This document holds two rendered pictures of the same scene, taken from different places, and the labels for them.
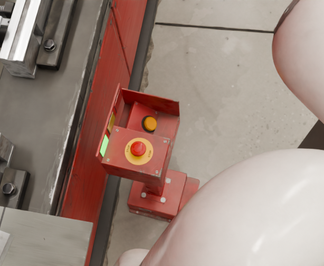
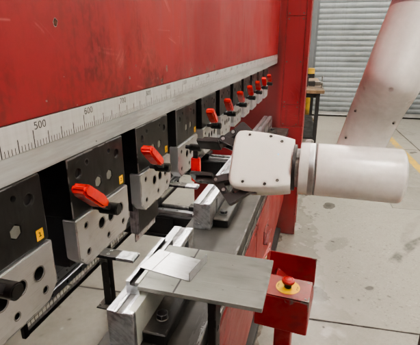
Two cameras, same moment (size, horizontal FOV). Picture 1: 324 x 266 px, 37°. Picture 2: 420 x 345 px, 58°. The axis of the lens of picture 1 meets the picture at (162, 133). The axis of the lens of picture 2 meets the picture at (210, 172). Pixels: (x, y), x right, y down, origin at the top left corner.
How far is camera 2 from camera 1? 0.84 m
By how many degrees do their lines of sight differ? 52
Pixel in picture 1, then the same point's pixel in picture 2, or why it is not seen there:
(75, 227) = (258, 261)
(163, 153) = (308, 289)
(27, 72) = (207, 220)
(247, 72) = not seen: outside the picture
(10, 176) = not seen: hidden behind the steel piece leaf
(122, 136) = (272, 278)
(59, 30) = (230, 209)
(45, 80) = (217, 231)
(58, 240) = (244, 266)
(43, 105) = (215, 240)
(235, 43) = (331, 330)
